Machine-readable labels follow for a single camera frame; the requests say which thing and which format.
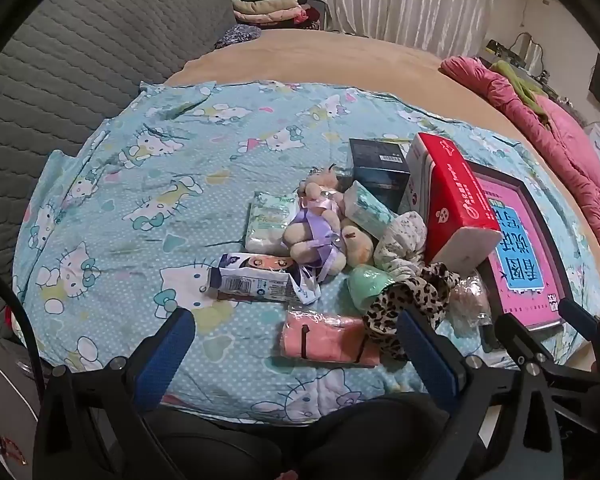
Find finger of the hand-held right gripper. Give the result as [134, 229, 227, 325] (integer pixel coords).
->
[494, 312, 600, 401]
[559, 299, 600, 376]

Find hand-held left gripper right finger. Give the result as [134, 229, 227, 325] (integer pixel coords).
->
[397, 305, 566, 480]

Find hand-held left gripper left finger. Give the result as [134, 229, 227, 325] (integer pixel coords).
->
[32, 306, 197, 480]

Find leopard print scrunchie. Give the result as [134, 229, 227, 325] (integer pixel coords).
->
[362, 262, 463, 361]

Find clear bag pink item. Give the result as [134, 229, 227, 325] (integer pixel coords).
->
[447, 270, 493, 341]

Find mint green roll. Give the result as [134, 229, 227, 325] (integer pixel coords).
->
[347, 264, 398, 313]

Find pink towel packet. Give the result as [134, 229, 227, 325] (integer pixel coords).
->
[281, 310, 381, 368]

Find white floral cloth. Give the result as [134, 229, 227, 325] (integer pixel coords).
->
[373, 210, 428, 281]

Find cartoon face printed pack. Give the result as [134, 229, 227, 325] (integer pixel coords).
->
[202, 252, 323, 306]

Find purple tray box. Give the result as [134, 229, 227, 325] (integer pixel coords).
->
[462, 160, 576, 331]

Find green floral tissue pack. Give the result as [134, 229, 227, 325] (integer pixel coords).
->
[342, 180, 398, 241]

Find teddy bear purple ribbon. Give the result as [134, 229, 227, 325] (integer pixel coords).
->
[281, 205, 376, 286]

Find pink book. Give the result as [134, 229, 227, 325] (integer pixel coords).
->
[480, 172, 563, 321]

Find person's legs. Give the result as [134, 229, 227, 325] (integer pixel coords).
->
[142, 392, 453, 480]

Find pink quilt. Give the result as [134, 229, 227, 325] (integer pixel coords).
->
[440, 55, 600, 281]

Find red tissue box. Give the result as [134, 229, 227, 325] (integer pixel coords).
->
[405, 132, 503, 278]

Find pale green wipes pack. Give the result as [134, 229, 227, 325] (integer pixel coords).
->
[244, 191, 301, 255]

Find dark cardboard box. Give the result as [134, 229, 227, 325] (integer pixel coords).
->
[348, 137, 412, 213]

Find cartoon cat printed blanket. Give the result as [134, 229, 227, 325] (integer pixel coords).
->
[12, 80, 600, 423]

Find green cloth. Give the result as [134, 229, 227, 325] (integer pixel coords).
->
[490, 60, 551, 126]

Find cluttered side table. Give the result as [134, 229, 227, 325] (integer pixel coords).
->
[482, 31, 553, 98]

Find beige round bed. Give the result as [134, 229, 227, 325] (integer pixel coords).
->
[162, 27, 600, 311]

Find dark patterned cloth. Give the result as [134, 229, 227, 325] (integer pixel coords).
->
[214, 24, 262, 51]

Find white pleated curtain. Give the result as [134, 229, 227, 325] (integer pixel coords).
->
[297, 0, 498, 58]

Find stack of folded clothes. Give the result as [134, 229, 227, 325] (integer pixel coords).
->
[230, 0, 326, 31]

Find black cable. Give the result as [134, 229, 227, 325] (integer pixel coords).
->
[0, 257, 48, 396]

